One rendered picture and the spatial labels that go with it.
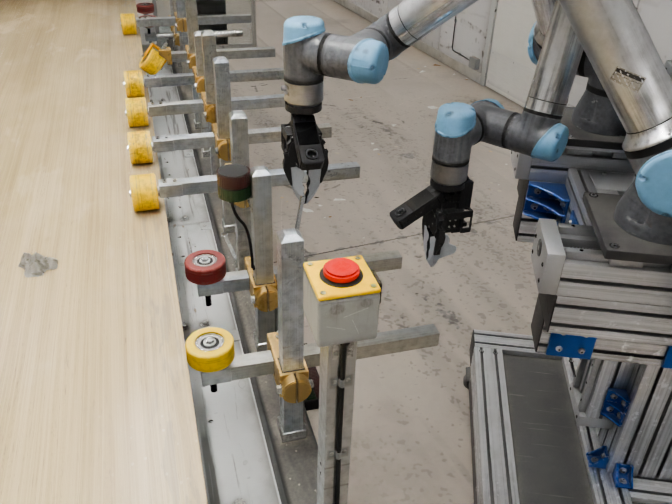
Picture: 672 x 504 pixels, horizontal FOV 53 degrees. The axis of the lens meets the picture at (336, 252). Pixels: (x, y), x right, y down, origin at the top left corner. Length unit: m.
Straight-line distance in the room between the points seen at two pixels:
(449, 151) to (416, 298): 1.51
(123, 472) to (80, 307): 0.39
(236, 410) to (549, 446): 0.95
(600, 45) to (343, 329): 0.58
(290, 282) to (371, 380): 1.40
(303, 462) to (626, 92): 0.79
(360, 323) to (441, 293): 2.11
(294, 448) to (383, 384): 1.17
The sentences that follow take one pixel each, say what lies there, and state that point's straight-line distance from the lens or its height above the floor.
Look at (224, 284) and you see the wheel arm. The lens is 1.36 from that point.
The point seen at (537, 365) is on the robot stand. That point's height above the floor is 0.21.
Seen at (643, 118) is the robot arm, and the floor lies 1.29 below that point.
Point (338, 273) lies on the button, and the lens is 0.72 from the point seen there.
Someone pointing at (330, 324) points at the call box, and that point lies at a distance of 0.72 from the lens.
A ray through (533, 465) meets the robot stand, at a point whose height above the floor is 0.21.
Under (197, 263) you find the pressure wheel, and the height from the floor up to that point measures 0.91.
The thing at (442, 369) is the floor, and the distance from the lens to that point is 2.47.
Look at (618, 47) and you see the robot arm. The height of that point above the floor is 1.38.
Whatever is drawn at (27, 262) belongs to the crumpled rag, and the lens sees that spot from 1.43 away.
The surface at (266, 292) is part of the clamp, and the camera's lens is 1.31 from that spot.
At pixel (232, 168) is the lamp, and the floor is 1.11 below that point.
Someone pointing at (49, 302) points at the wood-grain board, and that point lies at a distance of 1.31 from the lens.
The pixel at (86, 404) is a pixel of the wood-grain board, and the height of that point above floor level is 0.90.
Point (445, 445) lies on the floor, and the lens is 2.22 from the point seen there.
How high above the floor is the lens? 1.64
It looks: 32 degrees down
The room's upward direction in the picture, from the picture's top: 2 degrees clockwise
